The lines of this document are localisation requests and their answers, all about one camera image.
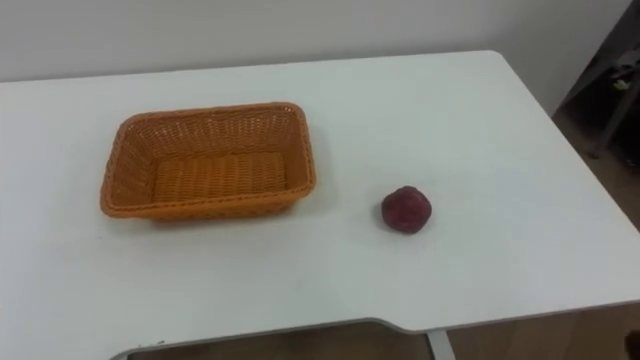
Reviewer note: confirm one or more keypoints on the orange woven basket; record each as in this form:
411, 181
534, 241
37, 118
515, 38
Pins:
210, 175

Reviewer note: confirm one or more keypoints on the white desk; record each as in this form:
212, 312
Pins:
450, 125

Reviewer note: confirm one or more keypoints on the dark red fruit soft toy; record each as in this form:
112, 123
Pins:
406, 210

